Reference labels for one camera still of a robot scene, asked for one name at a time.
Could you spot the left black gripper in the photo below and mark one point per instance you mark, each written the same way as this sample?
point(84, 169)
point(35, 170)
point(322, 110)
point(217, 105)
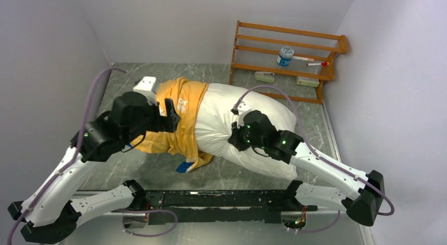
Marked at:
point(168, 123)

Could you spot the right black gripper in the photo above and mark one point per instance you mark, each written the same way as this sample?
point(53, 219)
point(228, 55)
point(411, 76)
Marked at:
point(235, 137)

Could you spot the blue orange cartoon pillowcase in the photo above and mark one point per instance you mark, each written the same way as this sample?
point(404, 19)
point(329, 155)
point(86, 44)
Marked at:
point(186, 96)

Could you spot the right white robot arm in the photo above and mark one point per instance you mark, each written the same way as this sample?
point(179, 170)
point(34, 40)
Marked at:
point(357, 193)

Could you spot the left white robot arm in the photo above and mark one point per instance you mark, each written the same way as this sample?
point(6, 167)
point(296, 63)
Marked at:
point(51, 214)

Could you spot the white green rectangular device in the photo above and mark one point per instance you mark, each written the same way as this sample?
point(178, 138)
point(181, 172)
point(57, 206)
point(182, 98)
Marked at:
point(268, 77)

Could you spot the white box under shelf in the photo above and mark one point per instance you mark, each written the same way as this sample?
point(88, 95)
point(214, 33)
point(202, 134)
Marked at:
point(307, 81)

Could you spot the orange wooden shelf rack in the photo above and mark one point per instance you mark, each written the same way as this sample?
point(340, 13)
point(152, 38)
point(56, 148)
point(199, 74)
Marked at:
point(256, 48)

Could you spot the blue white jar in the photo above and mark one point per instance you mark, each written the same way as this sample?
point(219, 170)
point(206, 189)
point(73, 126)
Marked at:
point(285, 55)

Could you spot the white pen on shelf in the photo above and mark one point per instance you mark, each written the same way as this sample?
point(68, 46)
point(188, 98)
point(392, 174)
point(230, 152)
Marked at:
point(303, 58)

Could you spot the white red marker pen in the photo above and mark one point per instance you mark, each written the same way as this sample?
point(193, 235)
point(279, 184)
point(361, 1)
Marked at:
point(318, 64)

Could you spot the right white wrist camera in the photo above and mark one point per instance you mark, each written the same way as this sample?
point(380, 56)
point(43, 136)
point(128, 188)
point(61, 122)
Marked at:
point(242, 109)

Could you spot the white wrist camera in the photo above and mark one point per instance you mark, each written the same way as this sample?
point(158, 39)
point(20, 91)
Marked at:
point(242, 109)
point(148, 86)

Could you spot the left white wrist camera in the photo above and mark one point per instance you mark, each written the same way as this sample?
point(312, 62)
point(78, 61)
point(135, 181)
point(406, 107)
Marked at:
point(148, 86)

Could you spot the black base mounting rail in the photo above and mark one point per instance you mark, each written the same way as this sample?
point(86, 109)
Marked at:
point(158, 198)

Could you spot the aluminium frame rail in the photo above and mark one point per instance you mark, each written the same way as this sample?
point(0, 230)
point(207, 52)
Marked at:
point(93, 211)

